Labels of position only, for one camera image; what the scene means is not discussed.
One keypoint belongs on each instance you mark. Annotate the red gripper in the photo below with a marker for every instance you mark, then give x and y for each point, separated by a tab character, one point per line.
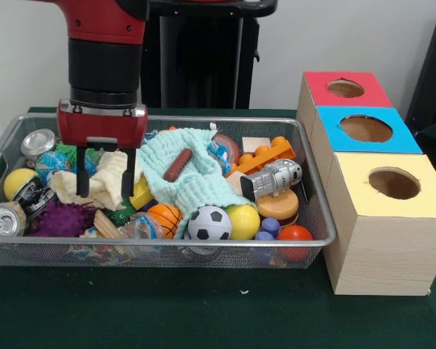
101	127

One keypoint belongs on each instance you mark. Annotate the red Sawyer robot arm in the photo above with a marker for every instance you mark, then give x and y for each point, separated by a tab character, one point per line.
101	65

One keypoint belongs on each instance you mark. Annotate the silver mesh bin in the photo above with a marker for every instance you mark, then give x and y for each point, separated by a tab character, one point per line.
94	254

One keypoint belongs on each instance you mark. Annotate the wooden box with three holes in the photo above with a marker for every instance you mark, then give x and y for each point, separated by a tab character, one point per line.
385	254

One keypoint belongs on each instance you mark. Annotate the cream cloth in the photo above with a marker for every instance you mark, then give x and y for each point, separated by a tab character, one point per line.
105	181

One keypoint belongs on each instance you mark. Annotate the purple spiky ball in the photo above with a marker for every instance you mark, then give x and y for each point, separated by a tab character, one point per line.
63	220

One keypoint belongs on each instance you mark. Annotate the small orange basketball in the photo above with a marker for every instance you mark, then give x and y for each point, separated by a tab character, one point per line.
165	216

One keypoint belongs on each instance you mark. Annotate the brown toy sausage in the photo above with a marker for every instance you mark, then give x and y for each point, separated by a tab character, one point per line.
178	165

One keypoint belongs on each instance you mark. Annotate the mint green cloth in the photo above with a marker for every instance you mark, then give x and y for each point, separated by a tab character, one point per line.
203	181

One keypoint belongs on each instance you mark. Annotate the black and white soccer ball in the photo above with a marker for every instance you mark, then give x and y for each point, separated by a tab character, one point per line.
209	223

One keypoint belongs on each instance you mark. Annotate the dark green table cloth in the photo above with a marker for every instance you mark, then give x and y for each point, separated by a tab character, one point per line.
167	309

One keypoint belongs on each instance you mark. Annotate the yellow ball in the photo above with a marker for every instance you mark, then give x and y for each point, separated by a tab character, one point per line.
244	222

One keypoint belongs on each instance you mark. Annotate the silver toy robot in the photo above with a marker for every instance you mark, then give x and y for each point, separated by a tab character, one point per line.
272	178

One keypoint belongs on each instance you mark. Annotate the red ball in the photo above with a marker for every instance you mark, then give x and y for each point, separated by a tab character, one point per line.
295	232

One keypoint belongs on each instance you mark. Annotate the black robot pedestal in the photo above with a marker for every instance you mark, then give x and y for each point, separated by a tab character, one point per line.
200	65

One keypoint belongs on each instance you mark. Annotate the black object by wall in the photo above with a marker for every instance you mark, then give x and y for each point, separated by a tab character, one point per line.
434	72

